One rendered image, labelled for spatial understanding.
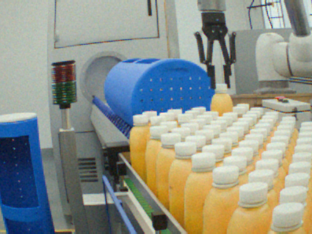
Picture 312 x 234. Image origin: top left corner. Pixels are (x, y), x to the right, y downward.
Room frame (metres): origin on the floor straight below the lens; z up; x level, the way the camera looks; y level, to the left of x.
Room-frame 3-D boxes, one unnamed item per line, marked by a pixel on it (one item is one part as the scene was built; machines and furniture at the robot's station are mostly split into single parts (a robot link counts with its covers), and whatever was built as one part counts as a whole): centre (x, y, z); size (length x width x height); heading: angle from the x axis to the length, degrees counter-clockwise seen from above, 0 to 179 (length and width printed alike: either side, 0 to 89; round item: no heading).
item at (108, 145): (1.58, 0.11, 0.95); 0.10 x 0.07 x 0.10; 101
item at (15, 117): (2.25, 0.67, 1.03); 0.28 x 0.28 x 0.01
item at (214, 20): (1.56, -0.19, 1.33); 0.08 x 0.07 x 0.09; 101
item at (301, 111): (1.51, -0.40, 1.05); 0.20 x 0.10 x 0.10; 11
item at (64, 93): (1.22, 0.21, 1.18); 0.06 x 0.06 x 0.05
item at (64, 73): (1.22, 0.21, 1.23); 0.06 x 0.06 x 0.04
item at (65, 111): (1.22, 0.21, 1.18); 0.06 x 0.06 x 0.16
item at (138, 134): (1.46, 0.04, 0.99); 0.07 x 0.07 x 0.18
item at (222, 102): (1.56, -0.19, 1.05); 0.07 x 0.07 x 0.18
